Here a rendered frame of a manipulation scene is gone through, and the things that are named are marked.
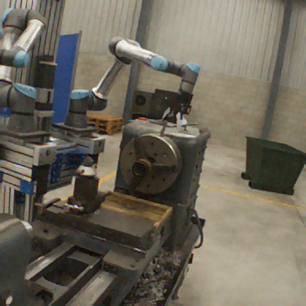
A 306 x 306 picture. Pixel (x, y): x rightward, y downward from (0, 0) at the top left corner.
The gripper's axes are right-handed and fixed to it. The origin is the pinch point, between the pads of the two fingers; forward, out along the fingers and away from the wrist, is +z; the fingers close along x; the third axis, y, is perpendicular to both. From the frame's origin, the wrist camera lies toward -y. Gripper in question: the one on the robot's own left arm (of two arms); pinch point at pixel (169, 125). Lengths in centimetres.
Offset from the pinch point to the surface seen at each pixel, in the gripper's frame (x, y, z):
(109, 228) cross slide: -46, -53, 32
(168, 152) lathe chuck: -9.1, -2.6, 11.9
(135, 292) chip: -41, -21, 73
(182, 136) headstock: 0.4, 12.4, 4.5
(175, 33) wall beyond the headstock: 817, 642, -173
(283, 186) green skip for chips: 147, 465, 90
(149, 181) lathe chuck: -5.7, -5.0, 30.2
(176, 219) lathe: -13, 19, 50
